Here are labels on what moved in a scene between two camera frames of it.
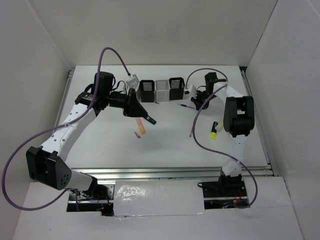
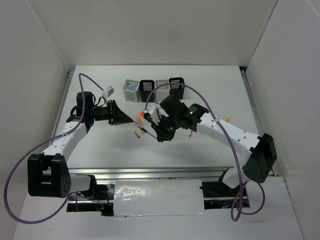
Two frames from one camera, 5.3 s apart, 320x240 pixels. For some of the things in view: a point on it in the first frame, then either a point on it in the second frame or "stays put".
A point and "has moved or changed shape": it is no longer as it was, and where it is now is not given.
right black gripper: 196,101 -> 162,135
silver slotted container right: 162,90 stays put
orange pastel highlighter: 142,127 stays put
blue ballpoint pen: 184,105 has moved or changed shape
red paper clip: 138,136 stays put
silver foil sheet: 141,198 stays put
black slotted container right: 176,86 stays put
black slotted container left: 147,88 stays put
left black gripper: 131,107 -> 117,116
